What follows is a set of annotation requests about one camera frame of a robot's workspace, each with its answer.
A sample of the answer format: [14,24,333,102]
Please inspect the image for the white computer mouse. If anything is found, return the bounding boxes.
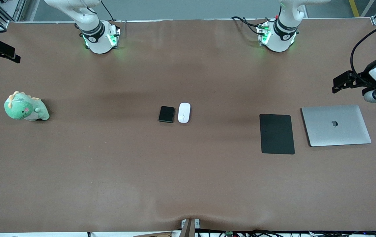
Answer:
[178,102,191,124]

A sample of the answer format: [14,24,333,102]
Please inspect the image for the black left camera cable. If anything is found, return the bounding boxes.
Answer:
[350,23,376,86]

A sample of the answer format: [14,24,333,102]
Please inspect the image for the brown table cloth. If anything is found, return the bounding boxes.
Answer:
[0,18,376,233]

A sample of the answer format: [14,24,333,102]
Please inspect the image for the silver laptop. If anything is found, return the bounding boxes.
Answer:
[301,104,372,147]

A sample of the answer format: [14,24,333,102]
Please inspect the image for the black left arm base cables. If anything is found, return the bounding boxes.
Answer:
[231,16,266,36]

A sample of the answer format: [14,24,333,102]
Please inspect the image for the black mouse pad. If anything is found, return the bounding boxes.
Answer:
[259,114,296,155]

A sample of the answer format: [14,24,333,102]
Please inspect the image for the black right arm base cable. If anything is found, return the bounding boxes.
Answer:
[101,0,114,22]

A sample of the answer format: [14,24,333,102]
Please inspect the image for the green dinosaur plush toy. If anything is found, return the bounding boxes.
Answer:
[4,91,50,121]

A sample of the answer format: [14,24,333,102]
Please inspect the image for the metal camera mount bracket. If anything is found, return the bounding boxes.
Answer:
[180,218,201,237]

